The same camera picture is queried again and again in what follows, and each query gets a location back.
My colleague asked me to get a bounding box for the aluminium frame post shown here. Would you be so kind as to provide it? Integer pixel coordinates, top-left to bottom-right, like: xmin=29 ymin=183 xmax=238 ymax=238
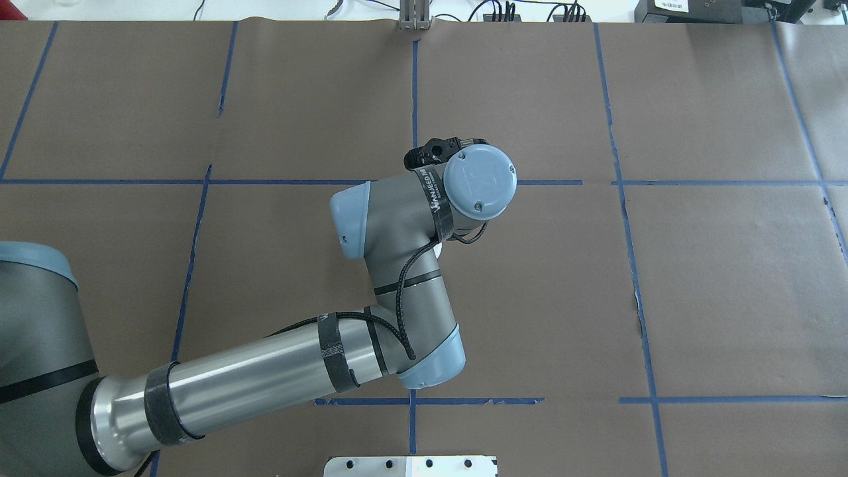
xmin=399 ymin=0 xmax=433 ymax=31

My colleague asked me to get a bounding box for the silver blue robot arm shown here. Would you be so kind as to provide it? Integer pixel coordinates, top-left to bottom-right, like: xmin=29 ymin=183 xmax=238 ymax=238
xmin=2 ymin=138 xmax=518 ymax=476

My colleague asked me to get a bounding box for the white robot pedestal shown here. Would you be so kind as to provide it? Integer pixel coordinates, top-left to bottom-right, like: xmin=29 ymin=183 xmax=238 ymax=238
xmin=323 ymin=455 xmax=499 ymax=476

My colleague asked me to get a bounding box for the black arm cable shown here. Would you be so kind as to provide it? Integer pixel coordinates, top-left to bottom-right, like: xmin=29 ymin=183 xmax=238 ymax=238
xmin=265 ymin=222 xmax=490 ymax=362

